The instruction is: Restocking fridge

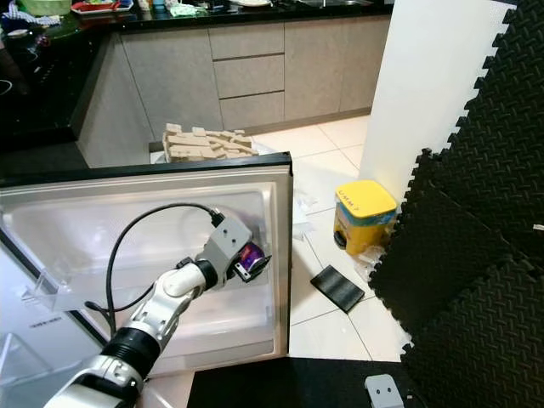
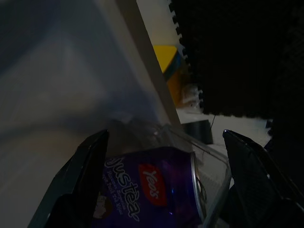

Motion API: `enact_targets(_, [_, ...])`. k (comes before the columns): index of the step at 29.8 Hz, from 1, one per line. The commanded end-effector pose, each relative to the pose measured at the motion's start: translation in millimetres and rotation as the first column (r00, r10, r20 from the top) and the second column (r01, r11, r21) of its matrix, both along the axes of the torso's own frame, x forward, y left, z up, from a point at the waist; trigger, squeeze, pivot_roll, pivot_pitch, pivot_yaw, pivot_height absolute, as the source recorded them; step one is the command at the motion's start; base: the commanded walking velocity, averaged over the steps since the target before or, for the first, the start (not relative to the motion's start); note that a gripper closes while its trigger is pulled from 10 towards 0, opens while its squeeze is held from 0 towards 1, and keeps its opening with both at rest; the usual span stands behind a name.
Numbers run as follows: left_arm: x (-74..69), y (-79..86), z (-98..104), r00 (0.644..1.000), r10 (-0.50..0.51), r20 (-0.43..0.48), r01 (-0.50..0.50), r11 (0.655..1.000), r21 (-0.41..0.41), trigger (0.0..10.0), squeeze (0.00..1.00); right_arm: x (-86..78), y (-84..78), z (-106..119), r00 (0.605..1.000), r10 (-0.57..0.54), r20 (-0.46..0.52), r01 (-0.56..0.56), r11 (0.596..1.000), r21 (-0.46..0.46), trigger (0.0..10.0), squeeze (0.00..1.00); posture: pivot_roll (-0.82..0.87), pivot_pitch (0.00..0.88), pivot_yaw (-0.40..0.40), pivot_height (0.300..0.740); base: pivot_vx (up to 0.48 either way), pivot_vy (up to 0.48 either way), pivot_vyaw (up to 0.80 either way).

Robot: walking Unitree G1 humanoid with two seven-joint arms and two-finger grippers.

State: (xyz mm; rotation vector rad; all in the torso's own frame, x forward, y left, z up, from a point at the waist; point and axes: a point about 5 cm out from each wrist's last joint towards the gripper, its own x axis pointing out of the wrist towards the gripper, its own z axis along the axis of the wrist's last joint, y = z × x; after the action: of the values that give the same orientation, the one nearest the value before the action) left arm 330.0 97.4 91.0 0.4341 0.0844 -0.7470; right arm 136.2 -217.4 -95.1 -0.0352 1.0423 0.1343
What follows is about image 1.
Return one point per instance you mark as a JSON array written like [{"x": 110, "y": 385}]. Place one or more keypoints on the clear fridge door bin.
[{"x": 93, "y": 293}]

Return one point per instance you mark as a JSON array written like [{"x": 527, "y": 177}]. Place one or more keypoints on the silver left arm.
[{"x": 174, "y": 297}]

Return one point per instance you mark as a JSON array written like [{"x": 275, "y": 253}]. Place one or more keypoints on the yellow lidded container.
[{"x": 365, "y": 204}]

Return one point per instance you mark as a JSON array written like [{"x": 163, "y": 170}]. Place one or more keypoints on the grey kitchen cabinet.
[{"x": 306, "y": 68}]

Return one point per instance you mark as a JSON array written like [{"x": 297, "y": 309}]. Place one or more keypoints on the small black foam pad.
[{"x": 338, "y": 289}]

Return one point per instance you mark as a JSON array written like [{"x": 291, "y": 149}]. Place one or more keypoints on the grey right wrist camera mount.
[{"x": 384, "y": 393}]

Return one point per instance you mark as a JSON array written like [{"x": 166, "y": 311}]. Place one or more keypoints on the dark floor rug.
[{"x": 289, "y": 387}]

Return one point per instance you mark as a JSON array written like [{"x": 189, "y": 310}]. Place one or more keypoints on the green cloth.
[{"x": 185, "y": 10}]

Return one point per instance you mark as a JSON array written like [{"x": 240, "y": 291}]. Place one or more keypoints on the black interlocking foam tile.
[
  {"x": 493, "y": 348},
  {"x": 433, "y": 255},
  {"x": 501, "y": 110}
]

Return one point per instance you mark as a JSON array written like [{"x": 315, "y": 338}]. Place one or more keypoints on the purple drink can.
[{"x": 249, "y": 257}]

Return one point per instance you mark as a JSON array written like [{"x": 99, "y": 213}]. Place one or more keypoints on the red tray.
[{"x": 95, "y": 8}]

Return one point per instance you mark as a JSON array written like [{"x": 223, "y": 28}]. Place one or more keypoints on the green basket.
[{"x": 44, "y": 6}]

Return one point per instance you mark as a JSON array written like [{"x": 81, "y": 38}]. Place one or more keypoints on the black kitchen countertop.
[{"x": 42, "y": 110}]

